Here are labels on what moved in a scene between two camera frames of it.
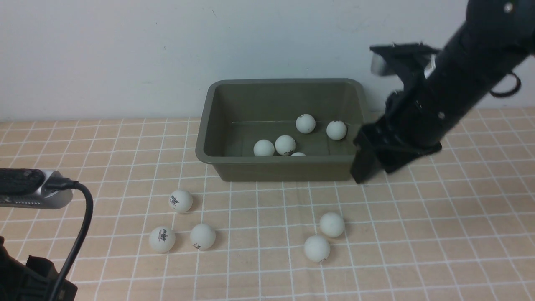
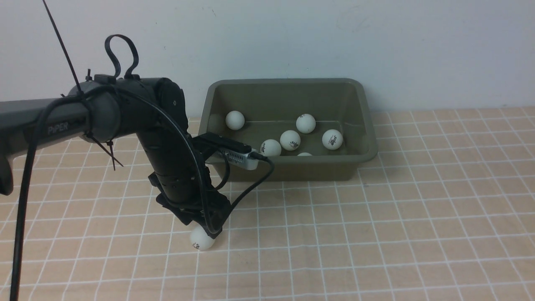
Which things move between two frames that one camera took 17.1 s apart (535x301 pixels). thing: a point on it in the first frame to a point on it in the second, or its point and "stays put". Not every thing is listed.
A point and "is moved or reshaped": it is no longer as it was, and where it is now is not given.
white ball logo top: [305, 123] stays put
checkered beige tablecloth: [457, 224] stays put
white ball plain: [336, 130] to [332, 139]
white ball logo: [162, 239] to [235, 120]
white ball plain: [202, 236] stays put
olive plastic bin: [281, 130] stays put
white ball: [285, 145] is moved or reshaped
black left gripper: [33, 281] to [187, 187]
